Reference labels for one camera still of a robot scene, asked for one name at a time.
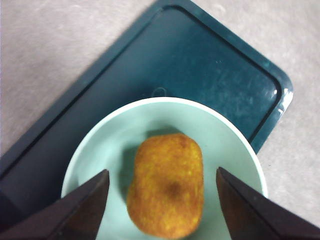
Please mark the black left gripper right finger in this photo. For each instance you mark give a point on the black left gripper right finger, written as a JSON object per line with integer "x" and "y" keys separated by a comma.
{"x": 250, "y": 215}

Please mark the dark rectangular tray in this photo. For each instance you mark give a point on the dark rectangular tray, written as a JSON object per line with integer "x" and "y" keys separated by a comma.
{"x": 175, "y": 57}

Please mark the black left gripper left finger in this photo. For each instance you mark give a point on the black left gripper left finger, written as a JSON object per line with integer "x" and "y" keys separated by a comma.
{"x": 75, "y": 215}

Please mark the teal ribbed bowl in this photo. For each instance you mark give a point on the teal ribbed bowl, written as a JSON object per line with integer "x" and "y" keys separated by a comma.
{"x": 225, "y": 140}

